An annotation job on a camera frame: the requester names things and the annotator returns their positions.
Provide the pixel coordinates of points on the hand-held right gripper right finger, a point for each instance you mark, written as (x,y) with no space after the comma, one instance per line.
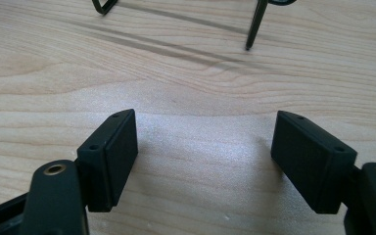
(310,163)

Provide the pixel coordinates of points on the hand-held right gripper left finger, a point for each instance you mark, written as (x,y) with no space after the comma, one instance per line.
(111,163)

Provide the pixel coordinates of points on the black metal stand leg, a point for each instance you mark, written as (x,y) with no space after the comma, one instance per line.
(257,23)

